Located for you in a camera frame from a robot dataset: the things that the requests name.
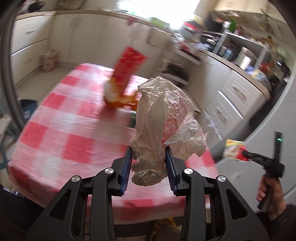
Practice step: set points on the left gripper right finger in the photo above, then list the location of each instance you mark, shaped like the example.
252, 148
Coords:
174, 169

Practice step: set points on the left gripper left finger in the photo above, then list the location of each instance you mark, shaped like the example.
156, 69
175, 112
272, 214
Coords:
122, 167

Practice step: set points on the red yellow snack wrapper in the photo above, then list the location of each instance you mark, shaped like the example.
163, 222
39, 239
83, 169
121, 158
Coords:
233, 150

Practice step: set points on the white plastic bag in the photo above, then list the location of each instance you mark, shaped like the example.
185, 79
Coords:
164, 118

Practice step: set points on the orange peel piece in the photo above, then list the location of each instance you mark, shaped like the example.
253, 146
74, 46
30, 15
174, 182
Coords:
113, 98

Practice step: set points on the red paper snack bag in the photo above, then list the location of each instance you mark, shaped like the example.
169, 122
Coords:
127, 64

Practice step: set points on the clear plastic bottle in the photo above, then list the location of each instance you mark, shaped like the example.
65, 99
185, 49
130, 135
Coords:
132, 118

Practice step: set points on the right hand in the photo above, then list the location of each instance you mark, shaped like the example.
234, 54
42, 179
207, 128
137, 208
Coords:
278, 203

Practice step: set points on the red checkered tablecloth table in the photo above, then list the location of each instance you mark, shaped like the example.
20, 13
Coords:
72, 132

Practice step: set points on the white storage rack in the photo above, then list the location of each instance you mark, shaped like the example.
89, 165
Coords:
179, 66

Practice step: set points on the blue box on floor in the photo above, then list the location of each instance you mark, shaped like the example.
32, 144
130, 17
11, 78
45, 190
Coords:
28, 107

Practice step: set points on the metal countertop shelf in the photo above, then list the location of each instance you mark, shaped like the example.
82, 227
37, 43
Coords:
230, 44

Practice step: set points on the floral waste basket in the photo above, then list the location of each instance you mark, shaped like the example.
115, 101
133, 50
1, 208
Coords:
49, 60

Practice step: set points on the green basin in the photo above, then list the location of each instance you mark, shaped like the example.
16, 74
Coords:
159, 22

